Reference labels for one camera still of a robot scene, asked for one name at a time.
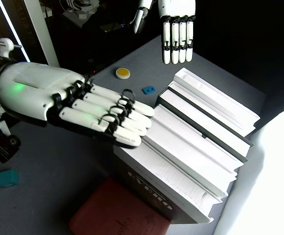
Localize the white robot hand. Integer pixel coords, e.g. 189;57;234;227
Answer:
0;61;155;149
133;0;197;65

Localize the yellow disc with white rim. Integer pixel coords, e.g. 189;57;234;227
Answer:
115;67;131;80

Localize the white light strip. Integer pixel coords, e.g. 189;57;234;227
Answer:
0;0;31;63

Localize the teal cube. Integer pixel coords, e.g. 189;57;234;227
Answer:
0;169;20;188

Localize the red flat book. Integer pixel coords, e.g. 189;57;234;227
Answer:
67;176;173;235

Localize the white board panel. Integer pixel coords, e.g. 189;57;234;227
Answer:
212;101;284;235

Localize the grey table cloth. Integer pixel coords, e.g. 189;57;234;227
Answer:
0;34;267;235

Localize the white post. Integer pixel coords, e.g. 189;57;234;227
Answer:
23;0;61;67

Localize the large white-edged hardcover book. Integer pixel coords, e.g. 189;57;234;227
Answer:
173;67;262;130

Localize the dark book with white title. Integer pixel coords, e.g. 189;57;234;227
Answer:
112;141;216;225

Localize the grey-covered hardcover book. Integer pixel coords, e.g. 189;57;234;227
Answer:
141;122;238;199

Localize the black-covered hardcover book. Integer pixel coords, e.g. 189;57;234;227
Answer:
155;88;255;164

